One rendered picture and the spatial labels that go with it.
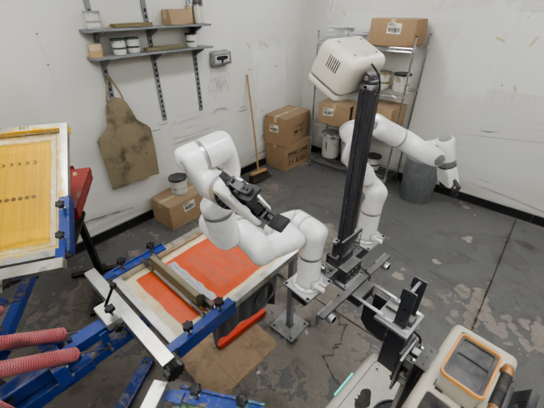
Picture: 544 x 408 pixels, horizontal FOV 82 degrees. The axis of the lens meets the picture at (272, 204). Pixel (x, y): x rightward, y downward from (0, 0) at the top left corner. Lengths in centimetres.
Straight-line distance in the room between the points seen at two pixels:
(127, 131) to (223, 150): 270
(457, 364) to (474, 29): 346
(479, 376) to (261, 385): 138
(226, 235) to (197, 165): 23
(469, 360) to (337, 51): 120
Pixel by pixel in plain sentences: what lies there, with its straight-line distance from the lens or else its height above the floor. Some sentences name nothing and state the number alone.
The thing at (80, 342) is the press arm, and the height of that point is 104.
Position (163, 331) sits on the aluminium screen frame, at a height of 99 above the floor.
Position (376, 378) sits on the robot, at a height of 28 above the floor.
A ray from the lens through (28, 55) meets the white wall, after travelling 314.
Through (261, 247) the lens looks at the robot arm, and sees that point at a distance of 93.
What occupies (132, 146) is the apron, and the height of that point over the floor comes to 93.
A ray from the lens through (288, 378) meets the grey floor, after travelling 241.
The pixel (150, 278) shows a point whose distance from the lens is 173.
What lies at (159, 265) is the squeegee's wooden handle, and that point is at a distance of 163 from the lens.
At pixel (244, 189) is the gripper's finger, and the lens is 55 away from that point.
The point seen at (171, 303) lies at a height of 96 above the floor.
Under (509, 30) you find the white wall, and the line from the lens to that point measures 419.
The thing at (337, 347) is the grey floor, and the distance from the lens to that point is 256.
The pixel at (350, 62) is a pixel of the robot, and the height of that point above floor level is 197.
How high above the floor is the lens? 213
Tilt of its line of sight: 33 degrees down
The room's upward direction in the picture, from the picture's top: straight up
